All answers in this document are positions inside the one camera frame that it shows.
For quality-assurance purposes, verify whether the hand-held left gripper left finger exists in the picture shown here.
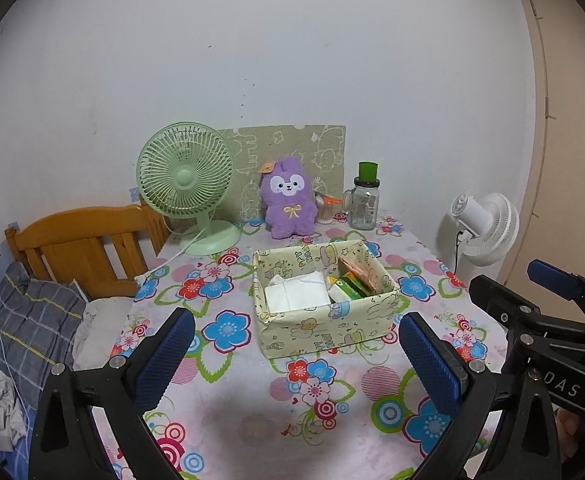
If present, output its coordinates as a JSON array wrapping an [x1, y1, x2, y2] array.
[[28, 307, 196, 480]]

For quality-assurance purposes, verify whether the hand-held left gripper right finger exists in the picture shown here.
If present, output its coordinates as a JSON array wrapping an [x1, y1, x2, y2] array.
[[399, 311, 561, 480]]

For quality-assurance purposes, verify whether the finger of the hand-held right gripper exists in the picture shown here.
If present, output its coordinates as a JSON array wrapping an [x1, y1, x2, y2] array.
[[527, 259, 585, 327], [469, 275, 585, 345]]

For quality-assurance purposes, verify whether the green tissue pack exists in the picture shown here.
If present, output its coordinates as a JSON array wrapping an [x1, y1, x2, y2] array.
[[327, 277, 369, 305]]

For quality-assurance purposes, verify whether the yellow cartoon print storage box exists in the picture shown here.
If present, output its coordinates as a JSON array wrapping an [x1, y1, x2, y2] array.
[[252, 240, 402, 360]]

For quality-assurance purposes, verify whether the yellow orange snack packet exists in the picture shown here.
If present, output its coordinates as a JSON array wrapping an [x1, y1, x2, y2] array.
[[339, 257, 379, 295]]

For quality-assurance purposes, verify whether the white napkin stack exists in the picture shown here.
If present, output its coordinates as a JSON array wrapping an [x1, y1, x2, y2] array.
[[264, 270, 332, 313]]

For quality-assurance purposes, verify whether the person's right hand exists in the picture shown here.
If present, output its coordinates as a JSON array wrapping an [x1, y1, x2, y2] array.
[[557, 407, 581, 442]]

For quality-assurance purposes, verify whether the white quilt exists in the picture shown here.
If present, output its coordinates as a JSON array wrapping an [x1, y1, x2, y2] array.
[[72, 296, 133, 371]]

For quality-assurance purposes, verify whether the white floor fan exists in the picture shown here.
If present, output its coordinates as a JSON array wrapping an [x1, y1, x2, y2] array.
[[450, 191, 521, 266]]

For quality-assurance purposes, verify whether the wooden bed headboard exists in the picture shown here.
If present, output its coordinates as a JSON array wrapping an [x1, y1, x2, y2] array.
[[5, 203, 170, 298]]

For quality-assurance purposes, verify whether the grey plaid pillow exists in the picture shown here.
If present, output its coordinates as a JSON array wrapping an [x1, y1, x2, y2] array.
[[0, 261, 88, 411]]

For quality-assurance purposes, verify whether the beige door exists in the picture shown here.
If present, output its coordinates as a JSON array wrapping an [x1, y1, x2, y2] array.
[[495, 0, 585, 291]]

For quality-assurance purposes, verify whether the glass mug jar green lid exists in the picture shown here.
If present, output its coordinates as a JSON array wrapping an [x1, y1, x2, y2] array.
[[343, 161, 382, 231]]

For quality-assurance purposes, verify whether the green desk fan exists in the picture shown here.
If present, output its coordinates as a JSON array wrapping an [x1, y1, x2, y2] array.
[[136, 122, 242, 257]]

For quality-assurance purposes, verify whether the purple plush toy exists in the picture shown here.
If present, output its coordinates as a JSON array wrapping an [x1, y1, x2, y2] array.
[[259, 156, 319, 239]]

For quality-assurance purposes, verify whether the green cartoon print board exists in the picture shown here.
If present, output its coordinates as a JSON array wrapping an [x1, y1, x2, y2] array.
[[221, 123, 347, 222]]

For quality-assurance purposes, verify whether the white fan power cable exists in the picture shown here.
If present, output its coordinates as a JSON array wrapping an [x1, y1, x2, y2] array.
[[135, 230, 208, 281]]

